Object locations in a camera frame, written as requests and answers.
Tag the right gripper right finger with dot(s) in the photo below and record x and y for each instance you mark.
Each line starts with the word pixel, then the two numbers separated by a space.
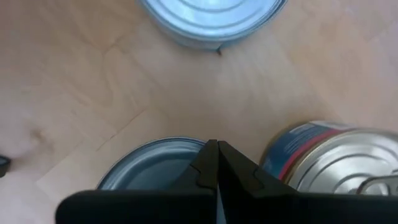
pixel 280 208

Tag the teal label tuna can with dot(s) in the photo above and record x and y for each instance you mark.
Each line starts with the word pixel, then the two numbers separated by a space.
pixel 211 18

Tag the green label tuna can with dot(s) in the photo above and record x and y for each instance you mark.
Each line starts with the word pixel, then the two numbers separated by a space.
pixel 149 168

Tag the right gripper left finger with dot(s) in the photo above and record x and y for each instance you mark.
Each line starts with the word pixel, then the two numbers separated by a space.
pixel 140 208

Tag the blue label gold can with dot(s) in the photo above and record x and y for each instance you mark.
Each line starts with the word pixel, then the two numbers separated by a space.
pixel 342 161

